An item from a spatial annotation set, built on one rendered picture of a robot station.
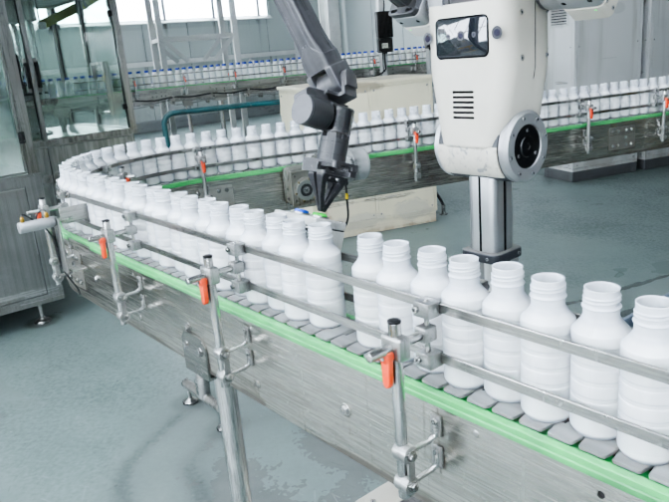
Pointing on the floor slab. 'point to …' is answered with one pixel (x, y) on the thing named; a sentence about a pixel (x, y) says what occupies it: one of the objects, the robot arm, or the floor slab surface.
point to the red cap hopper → (204, 56)
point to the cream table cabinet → (388, 214)
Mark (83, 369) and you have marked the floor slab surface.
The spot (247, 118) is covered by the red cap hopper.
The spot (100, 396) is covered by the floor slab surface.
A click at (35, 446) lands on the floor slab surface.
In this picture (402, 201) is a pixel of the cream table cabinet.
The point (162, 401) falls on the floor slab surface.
